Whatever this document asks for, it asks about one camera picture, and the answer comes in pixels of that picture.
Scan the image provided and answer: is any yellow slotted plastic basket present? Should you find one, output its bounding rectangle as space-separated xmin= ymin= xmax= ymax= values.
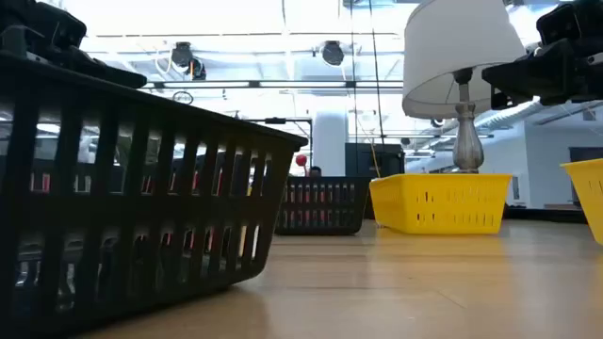
xmin=560 ymin=158 xmax=603 ymax=246
xmin=368 ymin=172 xmax=513 ymax=235

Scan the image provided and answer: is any black hanging power cable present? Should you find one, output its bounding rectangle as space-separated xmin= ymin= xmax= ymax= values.
xmin=368 ymin=0 xmax=386 ymax=145

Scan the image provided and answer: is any black slotted plastic basket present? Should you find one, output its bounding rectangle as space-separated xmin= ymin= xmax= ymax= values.
xmin=274 ymin=176 xmax=373 ymax=236
xmin=0 ymin=50 xmax=310 ymax=339

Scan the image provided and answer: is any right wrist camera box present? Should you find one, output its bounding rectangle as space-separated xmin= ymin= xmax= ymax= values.
xmin=536 ymin=0 xmax=603 ymax=46

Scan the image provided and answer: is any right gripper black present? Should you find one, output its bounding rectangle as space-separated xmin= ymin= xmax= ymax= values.
xmin=481 ymin=40 xmax=603 ymax=110

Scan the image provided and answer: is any black aluminium table frame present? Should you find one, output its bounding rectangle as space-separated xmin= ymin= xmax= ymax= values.
xmin=506 ymin=206 xmax=588 ymax=224

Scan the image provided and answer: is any black ceiling cable reel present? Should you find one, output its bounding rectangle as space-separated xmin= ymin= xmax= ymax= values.
xmin=321 ymin=40 xmax=346 ymax=67
xmin=171 ymin=40 xmax=207 ymax=81

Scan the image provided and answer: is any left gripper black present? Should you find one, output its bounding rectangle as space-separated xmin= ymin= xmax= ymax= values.
xmin=0 ymin=45 xmax=148 ymax=89

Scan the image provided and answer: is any white shade table lamp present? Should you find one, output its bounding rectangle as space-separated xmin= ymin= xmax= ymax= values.
xmin=401 ymin=0 xmax=528 ymax=174

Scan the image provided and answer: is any yellow hanging cable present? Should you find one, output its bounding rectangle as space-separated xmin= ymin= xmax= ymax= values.
xmin=369 ymin=139 xmax=382 ymax=179

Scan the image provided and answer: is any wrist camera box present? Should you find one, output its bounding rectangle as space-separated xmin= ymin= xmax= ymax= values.
xmin=536 ymin=0 xmax=603 ymax=46
xmin=0 ymin=0 xmax=89 ymax=51

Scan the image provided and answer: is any white building column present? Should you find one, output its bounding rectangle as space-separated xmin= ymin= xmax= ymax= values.
xmin=313 ymin=98 xmax=350 ymax=178

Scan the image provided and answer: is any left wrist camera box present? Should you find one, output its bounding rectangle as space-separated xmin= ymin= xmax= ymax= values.
xmin=0 ymin=0 xmax=89 ymax=51

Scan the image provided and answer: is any thin black hanging cable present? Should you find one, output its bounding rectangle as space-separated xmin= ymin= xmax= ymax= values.
xmin=350 ymin=0 xmax=359 ymax=145

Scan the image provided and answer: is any black cabinet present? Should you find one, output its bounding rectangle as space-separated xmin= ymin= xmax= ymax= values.
xmin=345 ymin=142 xmax=406 ymax=179

